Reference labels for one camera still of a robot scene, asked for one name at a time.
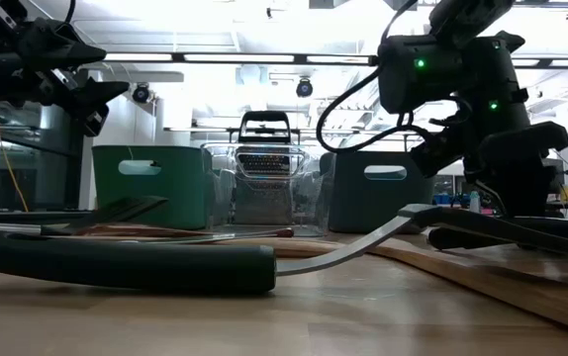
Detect black plastic ladle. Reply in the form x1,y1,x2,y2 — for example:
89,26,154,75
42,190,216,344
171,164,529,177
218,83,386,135
426,217,568,251

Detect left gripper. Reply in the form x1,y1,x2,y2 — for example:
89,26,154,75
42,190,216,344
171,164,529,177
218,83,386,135
0,0,131,138

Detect black slotted spatula black handle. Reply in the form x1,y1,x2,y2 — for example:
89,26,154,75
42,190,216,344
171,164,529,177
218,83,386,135
0,203,568,294

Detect black slotted turner steel handle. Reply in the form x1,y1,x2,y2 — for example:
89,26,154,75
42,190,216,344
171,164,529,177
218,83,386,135
0,195,169,236

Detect dark brown wooden spoon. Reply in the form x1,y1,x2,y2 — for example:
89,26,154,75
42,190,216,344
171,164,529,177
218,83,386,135
83,224,295,241

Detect metal box grater black handle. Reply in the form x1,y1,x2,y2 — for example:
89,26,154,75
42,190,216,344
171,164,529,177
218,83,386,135
233,110,308,226

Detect green plastic bin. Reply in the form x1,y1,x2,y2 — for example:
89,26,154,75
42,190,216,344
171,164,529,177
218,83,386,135
91,144,214,231

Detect black computer monitor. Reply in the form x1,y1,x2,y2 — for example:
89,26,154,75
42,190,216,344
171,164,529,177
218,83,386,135
543,157,566,197

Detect black aluminium table frame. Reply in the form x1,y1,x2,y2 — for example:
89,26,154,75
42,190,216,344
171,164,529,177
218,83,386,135
0,180,95,224

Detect long bamboo spoon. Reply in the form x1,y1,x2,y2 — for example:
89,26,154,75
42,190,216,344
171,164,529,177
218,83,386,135
217,235,568,337

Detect blue-grey plastic bin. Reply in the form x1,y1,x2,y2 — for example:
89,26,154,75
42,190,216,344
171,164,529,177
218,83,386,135
319,150,436,234

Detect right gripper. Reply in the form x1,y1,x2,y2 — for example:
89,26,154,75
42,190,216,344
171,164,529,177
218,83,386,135
409,30,568,219

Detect yellow hanging cable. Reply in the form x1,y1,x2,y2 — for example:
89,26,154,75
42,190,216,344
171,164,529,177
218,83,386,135
0,101,31,214

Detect clear plastic container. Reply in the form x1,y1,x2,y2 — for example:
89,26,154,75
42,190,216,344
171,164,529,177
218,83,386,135
200,141,337,237

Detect black hanging ceiling camera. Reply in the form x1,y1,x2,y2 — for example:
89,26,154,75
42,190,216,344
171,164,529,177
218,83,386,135
295,77,315,99
132,82,152,105

